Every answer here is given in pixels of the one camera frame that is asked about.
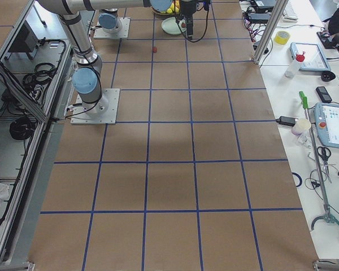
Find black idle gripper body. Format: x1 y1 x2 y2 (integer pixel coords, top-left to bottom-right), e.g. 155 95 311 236
180 0 211 40

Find light green plate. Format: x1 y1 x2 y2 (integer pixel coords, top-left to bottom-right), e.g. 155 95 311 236
161 17 186 35

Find yellow banana bunch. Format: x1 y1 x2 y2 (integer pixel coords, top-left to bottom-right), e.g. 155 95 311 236
166 0 180 15

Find yellow tape roll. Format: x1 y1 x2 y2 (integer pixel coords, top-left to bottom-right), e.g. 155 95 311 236
273 30 290 45

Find red capped squeeze bottle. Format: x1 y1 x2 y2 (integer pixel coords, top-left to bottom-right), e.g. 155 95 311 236
284 51 305 78

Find far blue teach pendant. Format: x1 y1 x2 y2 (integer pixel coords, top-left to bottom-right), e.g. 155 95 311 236
289 42 331 72

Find blue teach pendant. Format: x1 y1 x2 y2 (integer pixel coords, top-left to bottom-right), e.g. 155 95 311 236
314 103 339 148
289 42 331 72

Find black power adapter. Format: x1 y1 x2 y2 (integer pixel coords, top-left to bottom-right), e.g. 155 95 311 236
276 116 297 127

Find black remote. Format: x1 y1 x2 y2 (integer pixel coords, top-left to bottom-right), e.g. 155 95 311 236
315 86 332 103

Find white paper cup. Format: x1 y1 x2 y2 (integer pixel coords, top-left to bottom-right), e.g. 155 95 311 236
291 119 311 136

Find near blue teach pendant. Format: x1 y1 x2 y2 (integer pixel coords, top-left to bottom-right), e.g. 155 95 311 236
314 103 339 148

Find aluminium frame post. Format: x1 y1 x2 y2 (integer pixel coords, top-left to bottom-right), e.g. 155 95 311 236
253 0 288 64

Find black handled scissors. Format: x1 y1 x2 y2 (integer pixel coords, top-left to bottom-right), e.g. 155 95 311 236
317 146 332 183

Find green handled reacher grabber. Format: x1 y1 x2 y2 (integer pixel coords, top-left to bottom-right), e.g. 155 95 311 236
298 90 339 246

